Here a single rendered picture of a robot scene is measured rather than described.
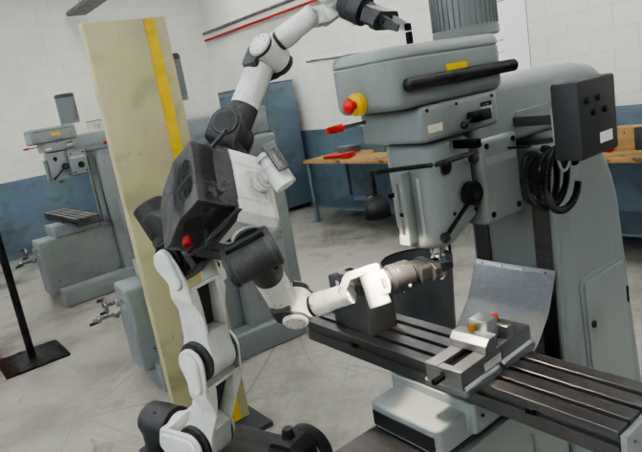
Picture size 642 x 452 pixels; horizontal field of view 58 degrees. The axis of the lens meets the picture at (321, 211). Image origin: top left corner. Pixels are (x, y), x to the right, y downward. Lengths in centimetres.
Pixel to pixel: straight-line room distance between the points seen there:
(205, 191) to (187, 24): 1002
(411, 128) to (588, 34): 468
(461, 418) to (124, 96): 216
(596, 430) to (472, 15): 114
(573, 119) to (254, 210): 89
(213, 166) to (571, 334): 129
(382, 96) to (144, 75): 183
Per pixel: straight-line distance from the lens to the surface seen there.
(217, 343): 199
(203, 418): 216
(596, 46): 614
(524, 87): 195
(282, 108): 904
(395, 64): 151
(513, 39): 658
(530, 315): 207
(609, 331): 230
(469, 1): 183
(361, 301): 204
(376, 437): 192
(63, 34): 1071
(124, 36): 313
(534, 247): 207
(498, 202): 182
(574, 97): 169
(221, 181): 162
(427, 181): 165
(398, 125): 162
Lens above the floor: 182
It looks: 12 degrees down
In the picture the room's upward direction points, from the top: 10 degrees counter-clockwise
